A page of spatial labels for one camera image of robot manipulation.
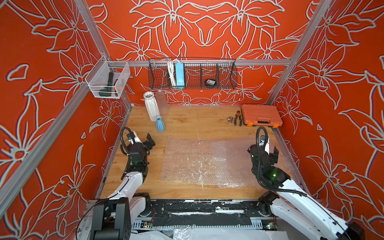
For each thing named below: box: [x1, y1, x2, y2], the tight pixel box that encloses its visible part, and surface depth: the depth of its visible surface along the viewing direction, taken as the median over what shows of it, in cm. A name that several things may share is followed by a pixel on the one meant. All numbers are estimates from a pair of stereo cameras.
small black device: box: [205, 79, 217, 86], surface depth 97 cm
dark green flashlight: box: [99, 71, 114, 97], surface depth 83 cm
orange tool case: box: [241, 104, 283, 128], surface depth 108 cm
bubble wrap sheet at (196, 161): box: [160, 135, 226, 187], surface depth 91 cm
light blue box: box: [175, 62, 185, 87], surface depth 91 cm
